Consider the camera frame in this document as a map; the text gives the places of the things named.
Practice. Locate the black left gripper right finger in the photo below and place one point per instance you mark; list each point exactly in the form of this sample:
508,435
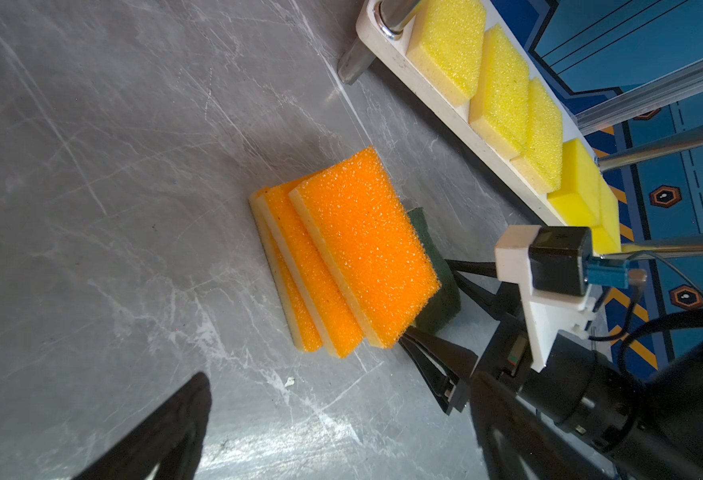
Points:
511,436

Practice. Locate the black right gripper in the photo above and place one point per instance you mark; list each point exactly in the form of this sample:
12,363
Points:
579,389

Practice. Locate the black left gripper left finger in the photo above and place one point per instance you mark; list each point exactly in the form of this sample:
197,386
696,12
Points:
167,444

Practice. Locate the yellow foam sponge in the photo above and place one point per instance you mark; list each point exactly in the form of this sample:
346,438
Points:
607,234
577,201

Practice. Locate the large yellow coarse sponge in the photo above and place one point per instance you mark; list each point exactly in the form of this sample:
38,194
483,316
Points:
541,161

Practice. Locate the white two-tier metal shelf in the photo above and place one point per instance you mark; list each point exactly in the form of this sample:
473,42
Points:
384,30

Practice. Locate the middle orange scrub sponge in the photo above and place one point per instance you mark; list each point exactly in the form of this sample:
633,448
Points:
332,318

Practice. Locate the orange scrub sponge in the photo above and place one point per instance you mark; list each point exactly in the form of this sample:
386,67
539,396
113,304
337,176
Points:
303,332
363,235
332,318

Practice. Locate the top orange scrub sponge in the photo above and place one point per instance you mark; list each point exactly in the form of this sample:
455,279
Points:
363,235

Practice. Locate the bottom orange scrub sponge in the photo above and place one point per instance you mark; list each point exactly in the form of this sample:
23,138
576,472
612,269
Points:
303,332

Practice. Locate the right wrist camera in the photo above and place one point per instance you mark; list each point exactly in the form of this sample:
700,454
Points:
562,283

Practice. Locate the aluminium corner post right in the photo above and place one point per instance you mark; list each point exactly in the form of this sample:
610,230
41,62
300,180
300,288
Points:
681,84

